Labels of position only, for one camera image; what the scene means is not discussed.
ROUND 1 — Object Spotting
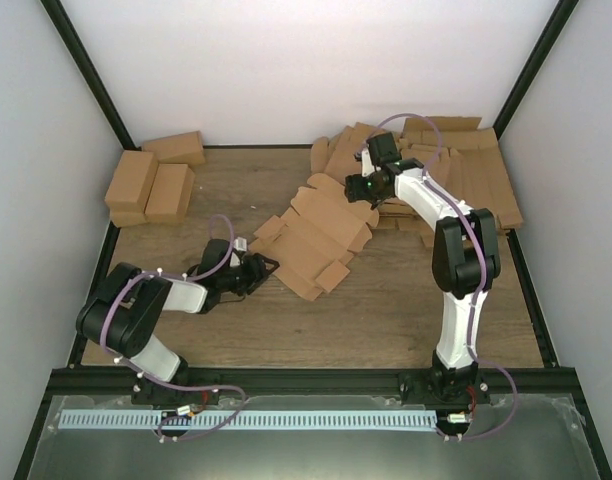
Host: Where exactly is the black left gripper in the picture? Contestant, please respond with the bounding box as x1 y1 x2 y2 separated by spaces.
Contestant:
219 253 273 296

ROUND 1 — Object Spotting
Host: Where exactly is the brown cardboard box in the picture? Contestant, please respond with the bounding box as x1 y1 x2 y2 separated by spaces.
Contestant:
249 173 379 301

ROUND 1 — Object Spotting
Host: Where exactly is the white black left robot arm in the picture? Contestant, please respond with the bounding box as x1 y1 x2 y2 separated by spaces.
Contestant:
76 237 280 404

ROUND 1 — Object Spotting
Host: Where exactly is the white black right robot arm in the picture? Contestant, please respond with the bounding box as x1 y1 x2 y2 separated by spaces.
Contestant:
345 134 501 403

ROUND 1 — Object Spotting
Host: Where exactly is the folded cardboard box middle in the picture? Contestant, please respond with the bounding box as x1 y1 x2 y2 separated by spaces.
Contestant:
145 164 195 224

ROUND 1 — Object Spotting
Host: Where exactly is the folded cardboard box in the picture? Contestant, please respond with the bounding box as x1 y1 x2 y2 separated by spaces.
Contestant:
145 164 195 224
105 151 158 212
141 131 206 166

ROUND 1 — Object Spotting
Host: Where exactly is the folded cardboard box back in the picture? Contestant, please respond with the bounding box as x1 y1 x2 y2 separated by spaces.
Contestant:
141 131 206 166

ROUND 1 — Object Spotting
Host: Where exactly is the folded cardboard box left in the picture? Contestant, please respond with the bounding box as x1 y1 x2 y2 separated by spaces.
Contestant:
105 151 158 212

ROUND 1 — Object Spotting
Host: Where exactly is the stack of flat cardboard blanks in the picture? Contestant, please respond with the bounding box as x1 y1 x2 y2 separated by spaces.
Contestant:
308 117 524 233

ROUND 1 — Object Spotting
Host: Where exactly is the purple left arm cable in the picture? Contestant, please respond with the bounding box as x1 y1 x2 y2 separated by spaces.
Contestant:
100 214 248 444

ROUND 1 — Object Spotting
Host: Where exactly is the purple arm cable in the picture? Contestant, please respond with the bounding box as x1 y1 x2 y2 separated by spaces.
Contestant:
358 112 520 444
100 214 248 444

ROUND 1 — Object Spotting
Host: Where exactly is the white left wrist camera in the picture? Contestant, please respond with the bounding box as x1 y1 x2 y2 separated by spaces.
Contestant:
233 237 248 252

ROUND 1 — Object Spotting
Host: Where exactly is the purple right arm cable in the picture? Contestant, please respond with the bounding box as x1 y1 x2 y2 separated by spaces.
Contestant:
358 112 520 444

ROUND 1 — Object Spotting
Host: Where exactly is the light blue slotted cable duct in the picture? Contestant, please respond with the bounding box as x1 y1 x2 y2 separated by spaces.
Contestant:
58 409 437 432

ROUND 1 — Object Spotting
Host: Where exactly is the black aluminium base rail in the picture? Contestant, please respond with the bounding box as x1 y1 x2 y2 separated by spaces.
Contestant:
44 366 583 408

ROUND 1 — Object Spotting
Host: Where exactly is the black right frame post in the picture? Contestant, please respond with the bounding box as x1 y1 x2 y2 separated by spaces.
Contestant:
493 0 579 139

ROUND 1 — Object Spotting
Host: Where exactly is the black frame post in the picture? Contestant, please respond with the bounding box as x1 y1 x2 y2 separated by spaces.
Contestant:
40 0 139 151
493 0 579 139

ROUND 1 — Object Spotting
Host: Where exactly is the black left frame post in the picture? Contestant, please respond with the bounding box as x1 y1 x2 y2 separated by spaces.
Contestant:
40 0 139 151

